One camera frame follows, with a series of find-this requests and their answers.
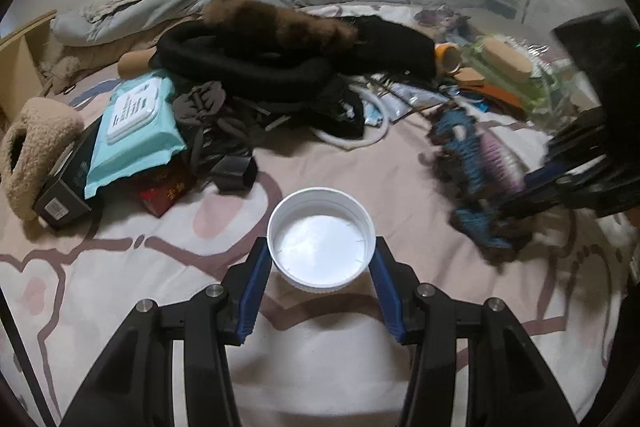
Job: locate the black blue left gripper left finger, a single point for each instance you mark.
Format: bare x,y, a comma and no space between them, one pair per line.
130,383

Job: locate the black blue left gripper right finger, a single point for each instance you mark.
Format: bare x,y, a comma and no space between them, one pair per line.
510,384

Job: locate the blue knitted fabric item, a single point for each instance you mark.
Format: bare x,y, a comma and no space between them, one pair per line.
478,174

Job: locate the white plastic jar lid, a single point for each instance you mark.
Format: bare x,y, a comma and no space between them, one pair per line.
320,239

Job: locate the orange leather case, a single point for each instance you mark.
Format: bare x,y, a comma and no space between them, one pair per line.
508,102

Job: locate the cartoon printed bed blanket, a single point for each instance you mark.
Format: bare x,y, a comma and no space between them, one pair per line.
317,359

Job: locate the clear plastic storage bin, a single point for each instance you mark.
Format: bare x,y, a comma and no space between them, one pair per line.
526,25

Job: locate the tan wooden brush block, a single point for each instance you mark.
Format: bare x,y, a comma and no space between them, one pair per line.
509,61

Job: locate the orange tape roll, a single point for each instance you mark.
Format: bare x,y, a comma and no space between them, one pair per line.
447,58

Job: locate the red printed box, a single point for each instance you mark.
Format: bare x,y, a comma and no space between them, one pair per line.
161,187

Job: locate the black cardboard box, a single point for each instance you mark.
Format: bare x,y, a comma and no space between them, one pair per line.
62,199

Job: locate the small black plastic cube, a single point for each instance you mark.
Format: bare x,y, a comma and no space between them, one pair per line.
235,174

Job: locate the teal wet wipes pack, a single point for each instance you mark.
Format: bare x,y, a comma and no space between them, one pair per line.
137,132

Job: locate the beige fuzzy slipper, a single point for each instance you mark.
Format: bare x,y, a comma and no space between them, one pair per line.
31,147

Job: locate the cardboard tube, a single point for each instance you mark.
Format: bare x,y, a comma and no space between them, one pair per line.
135,63

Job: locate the wooden bedside shelf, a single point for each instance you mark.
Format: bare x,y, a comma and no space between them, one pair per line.
20,54

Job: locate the black jacket with fur trim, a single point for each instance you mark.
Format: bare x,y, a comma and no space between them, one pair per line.
258,50

